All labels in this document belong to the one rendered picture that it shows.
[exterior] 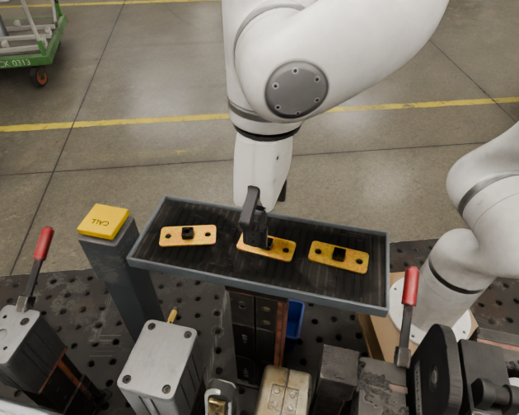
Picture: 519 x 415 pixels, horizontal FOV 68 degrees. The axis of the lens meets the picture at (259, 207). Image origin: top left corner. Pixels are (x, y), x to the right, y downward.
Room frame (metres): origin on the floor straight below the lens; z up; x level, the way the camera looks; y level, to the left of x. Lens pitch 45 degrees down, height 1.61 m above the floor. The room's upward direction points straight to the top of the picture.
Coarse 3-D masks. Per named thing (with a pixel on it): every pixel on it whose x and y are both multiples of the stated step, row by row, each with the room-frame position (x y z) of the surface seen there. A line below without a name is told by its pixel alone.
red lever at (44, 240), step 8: (40, 232) 0.42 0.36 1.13; (48, 232) 0.42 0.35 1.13; (40, 240) 0.41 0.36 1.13; (48, 240) 0.41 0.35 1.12; (40, 248) 0.40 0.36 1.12; (48, 248) 0.40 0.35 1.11; (40, 256) 0.39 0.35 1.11; (40, 264) 0.38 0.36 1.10; (32, 272) 0.37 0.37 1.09; (32, 280) 0.36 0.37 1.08; (32, 288) 0.35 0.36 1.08; (24, 296) 0.33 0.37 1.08; (32, 296) 0.34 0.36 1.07; (16, 304) 0.32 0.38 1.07; (24, 304) 0.32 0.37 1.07; (32, 304) 0.33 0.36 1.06; (24, 312) 0.31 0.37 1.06
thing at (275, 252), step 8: (240, 240) 0.38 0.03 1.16; (272, 240) 0.37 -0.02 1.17; (280, 240) 0.38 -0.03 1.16; (288, 240) 0.38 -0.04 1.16; (240, 248) 0.36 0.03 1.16; (248, 248) 0.36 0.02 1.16; (256, 248) 0.36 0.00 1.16; (272, 248) 0.36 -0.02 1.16; (280, 248) 0.36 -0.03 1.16; (288, 248) 0.36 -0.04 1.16; (264, 256) 0.35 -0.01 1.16; (272, 256) 0.35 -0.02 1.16; (280, 256) 0.35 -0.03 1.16; (288, 256) 0.35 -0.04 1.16
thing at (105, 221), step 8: (96, 208) 0.45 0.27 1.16; (104, 208) 0.45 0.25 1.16; (112, 208) 0.45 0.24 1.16; (120, 208) 0.45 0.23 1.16; (88, 216) 0.43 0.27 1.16; (96, 216) 0.43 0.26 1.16; (104, 216) 0.43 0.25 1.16; (112, 216) 0.43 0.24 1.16; (120, 216) 0.43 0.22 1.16; (128, 216) 0.44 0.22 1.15; (80, 224) 0.41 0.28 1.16; (88, 224) 0.41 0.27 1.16; (96, 224) 0.41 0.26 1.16; (104, 224) 0.41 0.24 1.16; (112, 224) 0.41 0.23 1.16; (120, 224) 0.42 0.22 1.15; (80, 232) 0.40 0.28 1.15; (88, 232) 0.40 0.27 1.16; (96, 232) 0.40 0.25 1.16; (104, 232) 0.39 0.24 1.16; (112, 232) 0.40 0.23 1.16
